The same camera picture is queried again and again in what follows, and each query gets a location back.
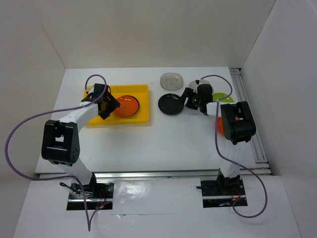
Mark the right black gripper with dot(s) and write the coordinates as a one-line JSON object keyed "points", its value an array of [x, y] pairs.
{"points": [[188, 92]]}

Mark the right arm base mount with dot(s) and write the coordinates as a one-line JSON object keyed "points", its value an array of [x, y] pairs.
{"points": [[223, 192]]}

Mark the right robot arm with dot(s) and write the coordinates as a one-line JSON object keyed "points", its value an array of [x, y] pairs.
{"points": [[234, 121]]}

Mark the orange plate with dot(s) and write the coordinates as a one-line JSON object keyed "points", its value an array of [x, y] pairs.
{"points": [[129, 106], [220, 126]]}

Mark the yellow plastic bin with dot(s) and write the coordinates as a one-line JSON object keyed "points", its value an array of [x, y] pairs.
{"points": [[141, 93]]}

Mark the clear glass plate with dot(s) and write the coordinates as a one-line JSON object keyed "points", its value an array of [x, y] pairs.
{"points": [[171, 81], [203, 81]]}

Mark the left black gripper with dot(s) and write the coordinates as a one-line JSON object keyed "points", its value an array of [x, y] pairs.
{"points": [[113, 104]]}

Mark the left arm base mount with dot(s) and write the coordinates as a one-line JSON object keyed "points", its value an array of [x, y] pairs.
{"points": [[101, 198]]}

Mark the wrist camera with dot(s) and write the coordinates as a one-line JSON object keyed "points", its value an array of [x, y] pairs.
{"points": [[96, 94], [196, 84]]}

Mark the aluminium rail front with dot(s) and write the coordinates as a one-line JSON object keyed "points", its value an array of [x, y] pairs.
{"points": [[153, 173]]}

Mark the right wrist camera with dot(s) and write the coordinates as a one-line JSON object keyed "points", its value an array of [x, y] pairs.
{"points": [[196, 84]]}

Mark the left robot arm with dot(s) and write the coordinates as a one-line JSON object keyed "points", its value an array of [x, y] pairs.
{"points": [[61, 144]]}

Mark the left clear glass plate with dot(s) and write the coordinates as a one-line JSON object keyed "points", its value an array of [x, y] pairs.
{"points": [[171, 81]]}

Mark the aluminium rail right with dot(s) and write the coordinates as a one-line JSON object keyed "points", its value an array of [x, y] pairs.
{"points": [[262, 166]]}

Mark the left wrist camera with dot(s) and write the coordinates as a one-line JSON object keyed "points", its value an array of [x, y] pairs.
{"points": [[96, 94]]}

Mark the right clear glass plate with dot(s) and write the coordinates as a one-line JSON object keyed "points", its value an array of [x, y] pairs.
{"points": [[203, 81]]}

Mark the green plate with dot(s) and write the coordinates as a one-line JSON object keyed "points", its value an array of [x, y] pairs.
{"points": [[222, 97]]}

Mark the upper black plate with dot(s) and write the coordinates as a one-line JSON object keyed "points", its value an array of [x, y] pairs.
{"points": [[166, 104]]}

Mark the aluminium rail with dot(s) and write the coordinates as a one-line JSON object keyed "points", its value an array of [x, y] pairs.
{"points": [[153, 173], [262, 166]]}

